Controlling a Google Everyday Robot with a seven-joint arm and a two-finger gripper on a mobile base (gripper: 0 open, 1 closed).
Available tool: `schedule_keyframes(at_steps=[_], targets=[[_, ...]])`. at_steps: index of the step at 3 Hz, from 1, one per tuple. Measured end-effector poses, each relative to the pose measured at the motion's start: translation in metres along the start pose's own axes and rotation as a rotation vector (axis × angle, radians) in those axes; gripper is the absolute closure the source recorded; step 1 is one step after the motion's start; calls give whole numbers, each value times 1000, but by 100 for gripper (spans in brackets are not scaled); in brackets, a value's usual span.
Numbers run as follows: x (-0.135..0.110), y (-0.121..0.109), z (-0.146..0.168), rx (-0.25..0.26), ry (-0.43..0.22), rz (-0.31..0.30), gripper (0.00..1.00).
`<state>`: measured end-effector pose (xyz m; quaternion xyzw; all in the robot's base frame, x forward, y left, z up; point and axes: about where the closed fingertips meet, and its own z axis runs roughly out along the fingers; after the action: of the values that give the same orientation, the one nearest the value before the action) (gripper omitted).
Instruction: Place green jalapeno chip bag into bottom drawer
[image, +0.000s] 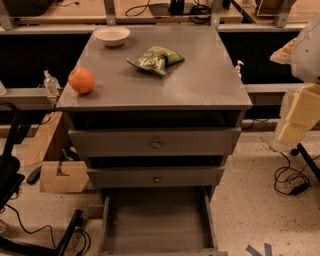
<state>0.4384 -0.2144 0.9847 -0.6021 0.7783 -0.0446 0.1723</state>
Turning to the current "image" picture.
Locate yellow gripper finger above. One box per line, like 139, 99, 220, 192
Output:
278, 83, 320, 145
270, 39, 296, 64

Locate green jalapeno chip bag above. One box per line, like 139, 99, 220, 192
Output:
127, 45, 185, 76

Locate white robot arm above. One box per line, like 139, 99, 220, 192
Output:
270, 13, 320, 145

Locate grey middle drawer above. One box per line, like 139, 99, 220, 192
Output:
87, 167, 224, 188

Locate grey three-drawer cabinet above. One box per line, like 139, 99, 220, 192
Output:
55, 24, 253, 256

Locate grey top drawer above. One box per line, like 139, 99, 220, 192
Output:
69, 128, 241, 158

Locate open grey bottom drawer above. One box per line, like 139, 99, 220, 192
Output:
98, 187, 228, 256

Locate white pump bottle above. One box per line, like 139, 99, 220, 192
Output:
234, 60, 244, 79

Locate white bowl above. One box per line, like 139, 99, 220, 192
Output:
95, 26, 130, 47

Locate orange fruit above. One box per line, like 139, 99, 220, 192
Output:
68, 68, 95, 94

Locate clear sanitizer bottle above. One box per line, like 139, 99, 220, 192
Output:
43, 70, 60, 96

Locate wooden block with cutout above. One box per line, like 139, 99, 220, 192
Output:
40, 161, 89, 193

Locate black remote on floor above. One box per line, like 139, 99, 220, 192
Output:
26, 167, 41, 184

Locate black chair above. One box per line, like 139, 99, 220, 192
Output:
0, 102, 25, 210

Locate black floor stand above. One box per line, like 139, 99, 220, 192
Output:
0, 208, 92, 256

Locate black power adapter cable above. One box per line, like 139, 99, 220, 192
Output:
273, 152, 313, 196

